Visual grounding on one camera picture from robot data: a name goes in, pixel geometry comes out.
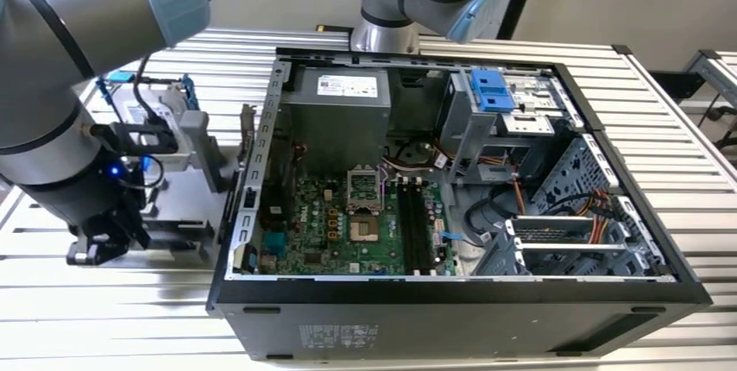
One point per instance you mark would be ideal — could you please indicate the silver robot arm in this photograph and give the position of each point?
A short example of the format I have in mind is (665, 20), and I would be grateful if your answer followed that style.
(40, 129)

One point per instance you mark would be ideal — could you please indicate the blue drive bay latch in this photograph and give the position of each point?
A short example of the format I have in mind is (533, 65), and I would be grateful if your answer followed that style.
(489, 90)

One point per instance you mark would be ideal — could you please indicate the round case speaker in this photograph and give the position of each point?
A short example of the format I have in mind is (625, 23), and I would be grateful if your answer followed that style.
(414, 154)

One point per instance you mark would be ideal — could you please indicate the black table bracket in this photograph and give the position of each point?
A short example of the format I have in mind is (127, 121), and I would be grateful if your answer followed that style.
(680, 84)

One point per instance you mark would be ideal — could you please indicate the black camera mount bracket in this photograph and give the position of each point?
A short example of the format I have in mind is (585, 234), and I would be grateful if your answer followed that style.
(118, 136)

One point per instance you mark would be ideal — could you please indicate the hard disk in blue carrier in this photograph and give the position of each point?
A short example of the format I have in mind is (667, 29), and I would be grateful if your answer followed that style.
(187, 95)

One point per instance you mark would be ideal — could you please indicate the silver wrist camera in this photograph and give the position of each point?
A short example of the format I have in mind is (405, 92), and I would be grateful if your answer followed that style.
(173, 159)

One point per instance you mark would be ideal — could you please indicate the blue VGA port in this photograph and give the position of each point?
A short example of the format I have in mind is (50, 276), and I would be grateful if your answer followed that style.
(277, 243)

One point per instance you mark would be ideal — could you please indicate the grey power supply unit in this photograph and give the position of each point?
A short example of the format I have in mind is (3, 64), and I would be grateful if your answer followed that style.
(334, 129)

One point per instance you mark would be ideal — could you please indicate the silver disk bay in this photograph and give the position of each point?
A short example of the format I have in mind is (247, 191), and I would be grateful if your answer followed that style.
(570, 247)

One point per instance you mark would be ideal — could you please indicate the green motherboard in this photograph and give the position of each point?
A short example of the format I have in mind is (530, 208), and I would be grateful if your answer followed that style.
(374, 259)

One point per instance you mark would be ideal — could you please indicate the black PC case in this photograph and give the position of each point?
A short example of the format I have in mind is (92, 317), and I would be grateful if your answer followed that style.
(403, 328)

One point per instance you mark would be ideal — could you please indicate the aluminium side table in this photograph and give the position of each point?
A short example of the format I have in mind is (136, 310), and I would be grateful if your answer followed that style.
(715, 64)

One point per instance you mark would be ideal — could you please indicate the yellow black connector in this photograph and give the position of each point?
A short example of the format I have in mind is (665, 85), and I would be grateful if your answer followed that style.
(331, 29)

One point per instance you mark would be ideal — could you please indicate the black RAM slot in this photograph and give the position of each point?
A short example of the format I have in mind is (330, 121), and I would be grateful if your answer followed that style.
(417, 224)
(402, 224)
(426, 224)
(409, 224)

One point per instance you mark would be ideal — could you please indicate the CPU socket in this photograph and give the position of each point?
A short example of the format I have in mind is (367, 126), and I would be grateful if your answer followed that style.
(366, 228)

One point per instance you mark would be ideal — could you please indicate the grey parts rack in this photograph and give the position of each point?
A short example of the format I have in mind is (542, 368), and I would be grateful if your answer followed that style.
(195, 138)

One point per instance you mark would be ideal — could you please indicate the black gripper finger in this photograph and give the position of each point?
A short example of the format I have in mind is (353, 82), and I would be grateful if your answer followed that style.
(142, 233)
(98, 250)

